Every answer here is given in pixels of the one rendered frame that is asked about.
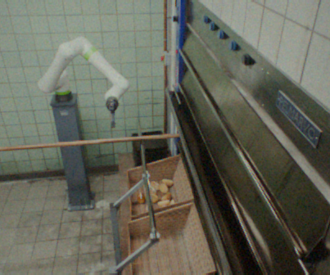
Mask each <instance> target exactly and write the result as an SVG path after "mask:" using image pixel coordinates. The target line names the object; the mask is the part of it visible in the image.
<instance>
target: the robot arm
mask: <svg viewBox="0 0 330 275"><path fill-rule="evenodd" d="M78 55H81V56H82V57H83V58H84V59H85V60H87V62H88V63H90V64H91V65H92V66H94V67H95V68H96V69H97V70H99V71H100V72H101V73H102V74H103V75H104V76H105V77H106V78H107V79H108V80H109V81H110V82H111V83H112V84H114V86H113V87H111V89H110V90H108V92H106V95H105V99H106V104H105V105H106V108H107V109H108V110H109V111H110V113H111V128H115V111H116V110H117V107H118V105H119V104H120V102H119V99H120V97H122V95H124V93H125V92H127V91H128V90H129V81H128V80H127V79H126V78H124V77H123V76H122V75H121V74H119V72H117V70H115V69H114V68H113V67H112V66H111V65H110V64H109V63H108V61H106V60H105V58H104V57H103V56H102V54H101V53H100V52H99V51H98V50H97V49H96V48H95V47H94V46H93V45H92V44H91V43H90V42H89V41H88V40H87V39H86V38H84V37H78V38H76V39H74V40H72V41H69V42H68V43H63V44H61V45H60V46H59V48H58V50H57V54H56V57H55V59H54V61H53V62H52V64H51V66H50V68H48V70H47V73H45V75H44V76H43V77H42V78H41V79H40V80H39V81H38V89H39V90H40V91H41V92H43V93H50V92H53V91H55V93H56V96H55V101H59V102H64V101H70V100H72V99H73V95H71V94H72V92H71V91H70V85H69V77H68V74H67V71H65V69H66V67H67V66H68V65H69V63H70V62H71V61H72V60H73V59H74V58H75V57H76V56H78Z"/></svg>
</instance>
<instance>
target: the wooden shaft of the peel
mask: <svg viewBox="0 0 330 275"><path fill-rule="evenodd" d="M162 138H179V134H178V133H172V134H165V135H150V136H143V137H122V138H107V139H99V140H84V141H77V142H55V143H48V144H33V145H25V146H10V147H0V151H18V150H25V149H39V148H47V147H68V146H82V145H90V144H98V143H113V142H132V141H140V140H154V139H162Z"/></svg>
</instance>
